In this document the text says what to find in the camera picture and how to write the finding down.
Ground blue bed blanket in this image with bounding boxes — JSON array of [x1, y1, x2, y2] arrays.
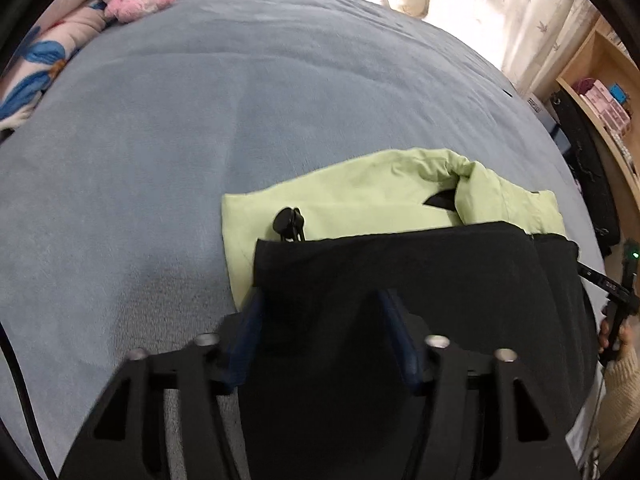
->
[[0, 0, 608, 480]]

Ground beige leaf-print curtain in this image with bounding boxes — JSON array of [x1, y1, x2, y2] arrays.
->
[[380, 0, 601, 98]]

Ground person's right hand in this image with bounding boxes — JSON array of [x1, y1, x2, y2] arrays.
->
[[598, 317, 633, 361]]

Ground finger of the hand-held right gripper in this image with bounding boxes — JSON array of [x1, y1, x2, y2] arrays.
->
[[577, 260, 628, 306]]

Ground white cardboard box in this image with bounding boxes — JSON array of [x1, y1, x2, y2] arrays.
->
[[522, 92, 558, 126]]

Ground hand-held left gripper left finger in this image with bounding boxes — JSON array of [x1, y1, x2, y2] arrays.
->
[[59, 290, 266, 480]]

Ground black cable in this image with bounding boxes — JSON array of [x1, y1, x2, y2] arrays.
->
[[0, 322, 57, 480]]

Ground floral quilt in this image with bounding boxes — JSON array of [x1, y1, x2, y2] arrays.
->
[[0, 0, 108, 133]]

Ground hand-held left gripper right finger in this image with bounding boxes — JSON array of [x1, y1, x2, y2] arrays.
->
[[377, 287, 581, 480]]

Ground wooden bookshelf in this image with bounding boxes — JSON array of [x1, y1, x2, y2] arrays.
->
[[555, 15, 640, 196]]

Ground long black case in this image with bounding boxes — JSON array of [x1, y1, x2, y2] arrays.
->
[[550, 82, 621, 256]]

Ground green and black hooded jacket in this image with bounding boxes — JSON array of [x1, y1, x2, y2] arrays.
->
[[221, 147, 601, 480]]

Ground stack of pink storage boxes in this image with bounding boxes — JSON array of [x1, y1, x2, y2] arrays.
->
[[587, 85, 632, 128]]

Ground person's right forearm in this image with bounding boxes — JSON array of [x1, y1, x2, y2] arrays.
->
[[595, 345, 640, 476]]

